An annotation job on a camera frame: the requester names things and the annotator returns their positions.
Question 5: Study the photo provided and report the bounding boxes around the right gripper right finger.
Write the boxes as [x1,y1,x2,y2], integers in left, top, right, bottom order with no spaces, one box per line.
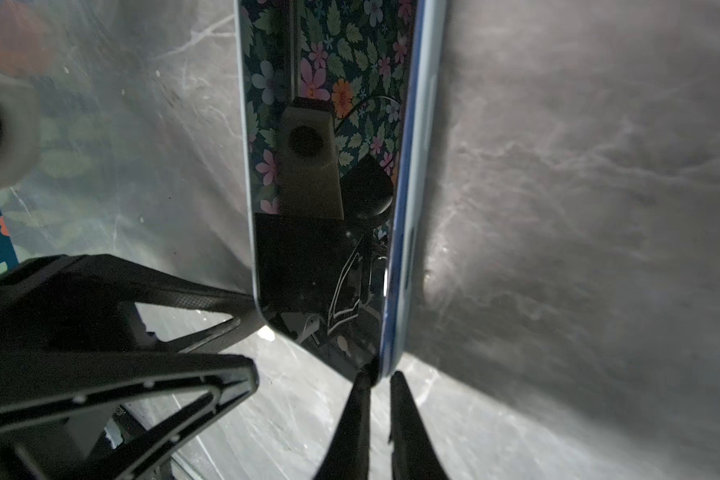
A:
[390,371,448,480]

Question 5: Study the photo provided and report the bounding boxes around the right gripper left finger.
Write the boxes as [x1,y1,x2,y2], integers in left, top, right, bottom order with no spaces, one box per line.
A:
[314,370,372,480]

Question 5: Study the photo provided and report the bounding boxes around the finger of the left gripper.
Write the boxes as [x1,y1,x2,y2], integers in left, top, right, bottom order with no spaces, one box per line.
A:
[0,350,259,479]
[0,254,264,354]

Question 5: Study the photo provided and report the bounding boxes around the light blue phone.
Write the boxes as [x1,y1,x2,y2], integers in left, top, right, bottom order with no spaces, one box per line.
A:
[233,0,448,379]

